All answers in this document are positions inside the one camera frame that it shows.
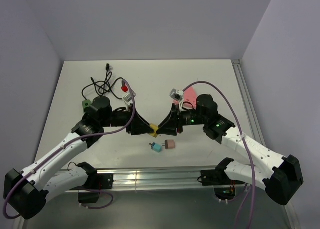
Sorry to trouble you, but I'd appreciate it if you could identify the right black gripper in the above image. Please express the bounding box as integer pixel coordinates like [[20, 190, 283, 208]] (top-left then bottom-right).
[[156, 103, 208, 136]]

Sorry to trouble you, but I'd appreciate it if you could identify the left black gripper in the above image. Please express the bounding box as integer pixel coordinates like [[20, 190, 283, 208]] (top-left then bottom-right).
[[100, 103, 154, 136]]

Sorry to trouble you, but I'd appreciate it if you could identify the yellow plug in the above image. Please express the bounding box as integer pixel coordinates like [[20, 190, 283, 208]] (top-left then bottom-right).
[[149, 123, 159, 138]]

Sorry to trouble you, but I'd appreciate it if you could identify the blue plug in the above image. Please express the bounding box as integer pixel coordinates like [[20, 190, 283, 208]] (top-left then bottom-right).
[[149, 142, 163, 153]]

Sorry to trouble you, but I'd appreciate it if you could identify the green power strip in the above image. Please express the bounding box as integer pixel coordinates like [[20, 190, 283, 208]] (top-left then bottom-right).
[[82, 99, 92, 113]]

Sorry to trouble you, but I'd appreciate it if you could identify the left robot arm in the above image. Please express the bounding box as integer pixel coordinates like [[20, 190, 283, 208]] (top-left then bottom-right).
[[3, 96, 155, 220]]

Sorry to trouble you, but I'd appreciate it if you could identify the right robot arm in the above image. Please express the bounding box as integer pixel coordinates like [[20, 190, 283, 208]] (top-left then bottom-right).
[[156, 94, 304, 206]]

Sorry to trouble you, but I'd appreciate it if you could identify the pink plug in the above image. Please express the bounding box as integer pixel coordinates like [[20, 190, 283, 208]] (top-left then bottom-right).
[[162, 139, 176, 150]]

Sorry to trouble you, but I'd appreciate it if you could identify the pink triangular power strip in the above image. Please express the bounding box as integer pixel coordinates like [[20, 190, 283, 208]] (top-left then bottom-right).
[[173, 87, 198, 109]]

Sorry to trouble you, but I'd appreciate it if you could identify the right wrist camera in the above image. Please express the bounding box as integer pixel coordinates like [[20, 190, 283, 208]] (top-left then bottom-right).
[[169, 89, 185, 107]]

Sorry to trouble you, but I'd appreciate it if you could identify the black power cord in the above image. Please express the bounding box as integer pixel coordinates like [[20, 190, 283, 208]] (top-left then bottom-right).
[[81, 63, 128, 101]]

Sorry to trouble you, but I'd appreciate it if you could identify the aluminium front rail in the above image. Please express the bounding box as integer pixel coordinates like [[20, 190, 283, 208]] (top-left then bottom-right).
[[54, 166, 251, 194]]

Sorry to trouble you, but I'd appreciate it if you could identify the aluminium rail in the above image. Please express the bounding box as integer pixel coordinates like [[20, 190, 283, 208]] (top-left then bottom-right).
[[231, 59, 266, 146], [54, 166, 251, 194]]

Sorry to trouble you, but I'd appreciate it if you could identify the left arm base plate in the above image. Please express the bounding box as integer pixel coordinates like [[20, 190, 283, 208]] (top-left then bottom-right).
[[76, 173, 114, 191]]

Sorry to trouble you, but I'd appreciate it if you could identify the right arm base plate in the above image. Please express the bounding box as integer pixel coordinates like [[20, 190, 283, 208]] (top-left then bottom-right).
[[197, 169, 231, 187]]

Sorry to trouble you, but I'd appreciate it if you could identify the aluminium right rail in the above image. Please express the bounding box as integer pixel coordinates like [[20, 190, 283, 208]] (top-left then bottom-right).
[[231, 59, 266, 146]]

